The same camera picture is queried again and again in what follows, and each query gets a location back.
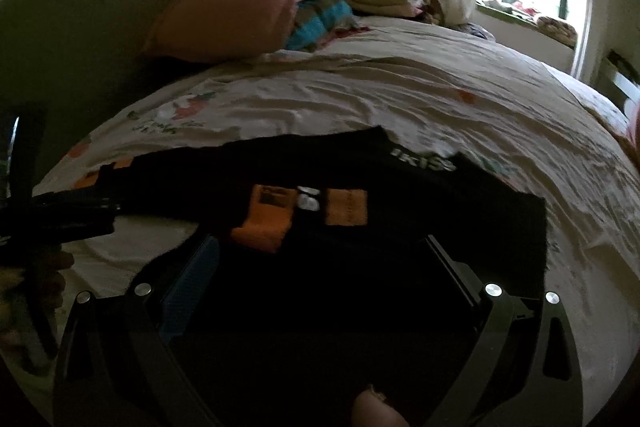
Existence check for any black garment with orange patches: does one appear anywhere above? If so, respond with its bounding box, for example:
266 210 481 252
75 126 549 427

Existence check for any printed cream bed sheet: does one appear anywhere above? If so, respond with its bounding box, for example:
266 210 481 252
10 13 640 408

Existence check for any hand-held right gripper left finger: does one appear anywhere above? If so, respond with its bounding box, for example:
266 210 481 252
52 234 223 427

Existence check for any pink pillow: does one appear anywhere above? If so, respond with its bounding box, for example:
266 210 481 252
140 0 342 64

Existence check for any clothes heap on window sill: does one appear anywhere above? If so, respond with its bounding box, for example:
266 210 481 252
476 0 579 48

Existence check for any person's left hand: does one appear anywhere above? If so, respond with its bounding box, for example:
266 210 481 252
0 247 76 358

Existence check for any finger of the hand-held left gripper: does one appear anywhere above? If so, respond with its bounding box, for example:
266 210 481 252
0 212 117 254
30 191 124 214

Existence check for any person's right hand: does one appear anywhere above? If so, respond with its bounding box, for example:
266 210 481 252
351 384 409 427

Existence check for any grey-green padded headboard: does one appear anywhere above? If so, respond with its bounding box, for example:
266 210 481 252
0 0 342 188

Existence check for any blue brown striped blanket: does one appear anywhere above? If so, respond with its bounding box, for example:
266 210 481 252
284 0 362 52

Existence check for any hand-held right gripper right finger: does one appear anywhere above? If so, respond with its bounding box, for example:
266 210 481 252
422 234 586 427

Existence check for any white slatted frame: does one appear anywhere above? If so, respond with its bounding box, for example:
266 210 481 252
597 48 640 108

